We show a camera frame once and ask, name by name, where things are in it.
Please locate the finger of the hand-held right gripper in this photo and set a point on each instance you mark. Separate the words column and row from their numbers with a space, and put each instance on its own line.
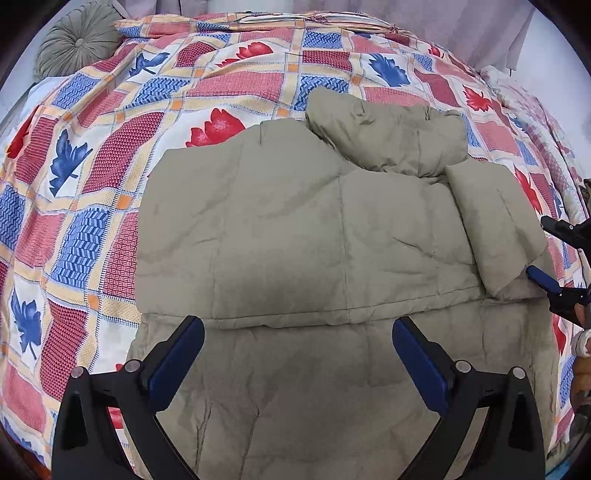
column 540, row 277
column 561, row 229

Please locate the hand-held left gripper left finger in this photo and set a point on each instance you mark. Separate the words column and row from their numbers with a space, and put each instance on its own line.
column 178, row 355

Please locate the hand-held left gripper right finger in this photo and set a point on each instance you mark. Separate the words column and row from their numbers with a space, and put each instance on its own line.
column 422, row 357

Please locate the khaki puffer jacket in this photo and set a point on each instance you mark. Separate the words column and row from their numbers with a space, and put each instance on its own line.
column 295, row 258

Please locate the pale floral quilt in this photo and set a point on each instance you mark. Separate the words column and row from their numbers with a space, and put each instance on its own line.
column 531, row 106

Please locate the leaf patterned patchwork bedspread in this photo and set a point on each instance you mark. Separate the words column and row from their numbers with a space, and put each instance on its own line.
column 106, row 184

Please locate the pale pink curtain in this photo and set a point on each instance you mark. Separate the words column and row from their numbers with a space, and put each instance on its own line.
column 521, row 32

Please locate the round grey-green pleated cushion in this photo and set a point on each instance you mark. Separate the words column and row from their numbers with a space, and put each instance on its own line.
column 76, row 44

